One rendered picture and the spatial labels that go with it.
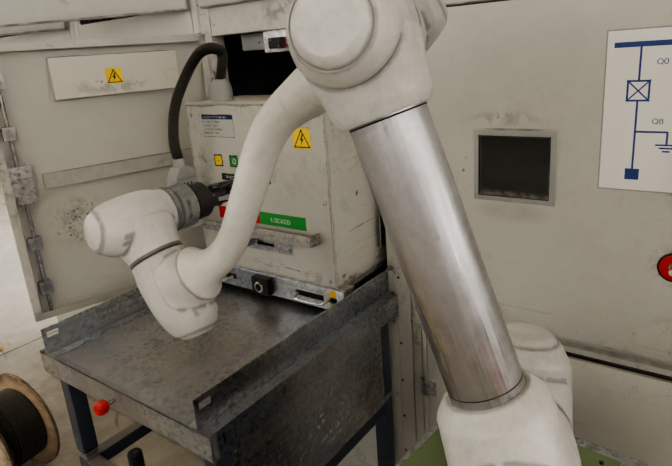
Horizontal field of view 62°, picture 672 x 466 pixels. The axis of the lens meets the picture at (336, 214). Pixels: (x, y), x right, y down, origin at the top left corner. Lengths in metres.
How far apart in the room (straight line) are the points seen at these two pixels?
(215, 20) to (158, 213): 0.87
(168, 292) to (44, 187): 0.79
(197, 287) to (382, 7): 0.59
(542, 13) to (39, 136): 1.28
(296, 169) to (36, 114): 0.72
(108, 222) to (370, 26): 0.61
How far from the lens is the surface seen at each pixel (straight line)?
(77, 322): 1.57
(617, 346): 1.36
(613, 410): 1.45
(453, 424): 0.76
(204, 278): 0.99
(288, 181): 1.41
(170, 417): 1.19
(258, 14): 1.66
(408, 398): 1.71
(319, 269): 1.43
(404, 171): 0.65
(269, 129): 0.89
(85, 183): 1.74
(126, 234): 1.02
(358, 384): 1.52
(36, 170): 1.71
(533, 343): 0.92
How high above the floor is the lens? 1.51
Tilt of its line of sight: 16 degrees down
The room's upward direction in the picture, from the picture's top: 4 degrees counter-clockwise
